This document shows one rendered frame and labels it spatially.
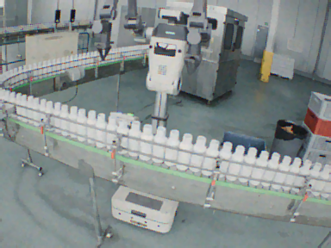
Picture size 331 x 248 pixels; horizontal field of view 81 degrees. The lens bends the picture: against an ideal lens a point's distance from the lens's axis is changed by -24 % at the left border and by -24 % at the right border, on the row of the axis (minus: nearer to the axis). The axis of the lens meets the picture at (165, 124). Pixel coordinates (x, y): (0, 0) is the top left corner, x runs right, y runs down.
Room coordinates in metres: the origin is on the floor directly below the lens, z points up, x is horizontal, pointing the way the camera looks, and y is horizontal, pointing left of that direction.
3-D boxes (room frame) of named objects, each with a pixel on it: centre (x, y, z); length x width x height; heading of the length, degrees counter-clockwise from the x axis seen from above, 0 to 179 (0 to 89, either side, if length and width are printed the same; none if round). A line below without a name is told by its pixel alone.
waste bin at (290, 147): (2.50, -1.58, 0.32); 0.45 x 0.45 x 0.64
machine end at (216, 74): (5.43, -0.68, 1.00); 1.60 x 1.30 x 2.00; 149
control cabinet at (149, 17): (7.99, 1.18, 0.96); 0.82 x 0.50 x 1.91; 149
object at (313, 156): (2.48, -2.14, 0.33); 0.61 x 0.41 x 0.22; 83
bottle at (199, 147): (0.93, -0.16, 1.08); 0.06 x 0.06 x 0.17
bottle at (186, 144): (0.94, -0.10, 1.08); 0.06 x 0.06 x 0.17
